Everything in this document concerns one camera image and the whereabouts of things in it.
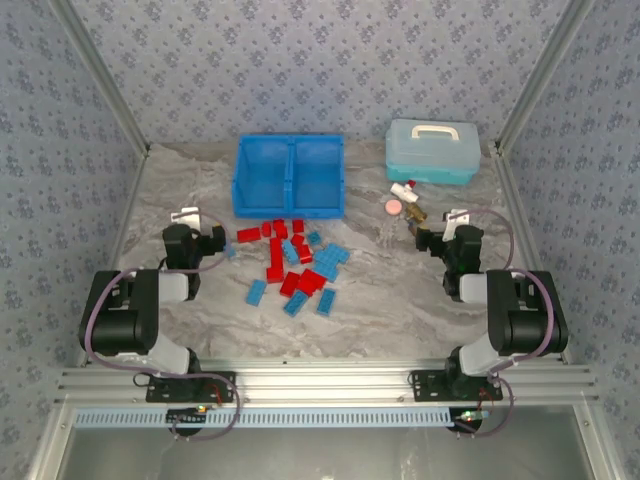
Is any black controller board with LED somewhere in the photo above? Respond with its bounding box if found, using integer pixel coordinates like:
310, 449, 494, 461
449, 407, 494, 434
166, 407, 209, 427

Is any aluminium frame leg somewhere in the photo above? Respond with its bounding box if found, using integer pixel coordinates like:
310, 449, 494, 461
574, 404, 619, 480
24, 404, 76, 480

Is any translucent blue case white handle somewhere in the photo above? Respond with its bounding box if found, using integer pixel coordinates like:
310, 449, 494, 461
384, 118, 482, 187

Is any aluminium frame post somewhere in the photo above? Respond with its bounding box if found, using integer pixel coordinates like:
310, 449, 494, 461
49, 0, 152, 157
493, 0, 597, 157

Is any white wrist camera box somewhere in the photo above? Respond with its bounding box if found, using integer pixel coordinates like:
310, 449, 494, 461
443, 208, 471, 241
171, 206, 202, 227

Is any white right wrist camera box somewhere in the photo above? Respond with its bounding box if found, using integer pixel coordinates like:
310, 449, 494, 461
443, 208, 471, 241

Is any slotted grey cable duct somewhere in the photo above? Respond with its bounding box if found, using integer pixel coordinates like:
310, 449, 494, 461
73, 406, 464, 430

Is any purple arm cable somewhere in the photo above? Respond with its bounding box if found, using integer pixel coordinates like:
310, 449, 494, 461
82, 209, 243, 442
452, 207, 560, 439

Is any aluminium frame cross rail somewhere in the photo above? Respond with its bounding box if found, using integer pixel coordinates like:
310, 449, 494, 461
54, 358, 601, 405

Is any large red lego brick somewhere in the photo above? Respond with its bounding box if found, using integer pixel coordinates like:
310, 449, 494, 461
297, 268, 326, 296

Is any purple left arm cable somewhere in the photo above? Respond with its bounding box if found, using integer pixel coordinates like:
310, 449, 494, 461
82, 209, 243, 442

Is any aluminium table side rail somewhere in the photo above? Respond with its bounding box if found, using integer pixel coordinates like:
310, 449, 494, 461
491, 142, 572, 365
74, 147, 151, 369

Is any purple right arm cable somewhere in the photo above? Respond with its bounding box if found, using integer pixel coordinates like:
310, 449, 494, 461
452, 207, 560, 439

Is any white valve with red handle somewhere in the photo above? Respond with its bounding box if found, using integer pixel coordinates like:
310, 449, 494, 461
390, 179, 419, 204

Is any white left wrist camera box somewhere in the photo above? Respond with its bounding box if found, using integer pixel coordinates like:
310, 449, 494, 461
171, 206, 202, 227

